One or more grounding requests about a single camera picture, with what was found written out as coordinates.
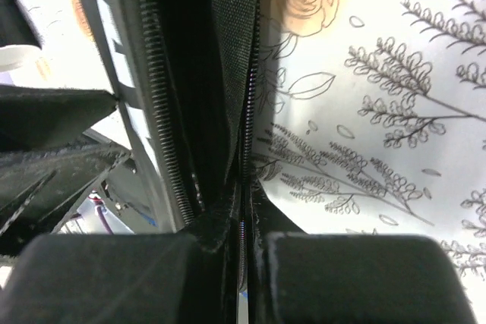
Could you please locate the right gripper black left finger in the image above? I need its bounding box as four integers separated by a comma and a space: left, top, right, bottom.
1, 209, 238, 323

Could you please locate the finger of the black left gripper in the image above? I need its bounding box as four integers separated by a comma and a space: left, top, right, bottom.
1, 145, 130, 256
1, 85, 117, 152

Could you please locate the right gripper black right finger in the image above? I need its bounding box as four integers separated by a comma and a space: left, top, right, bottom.
248, 184, 475, 323

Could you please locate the black Crossway racket cover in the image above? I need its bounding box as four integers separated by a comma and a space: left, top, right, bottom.
64, 0, 267, 234

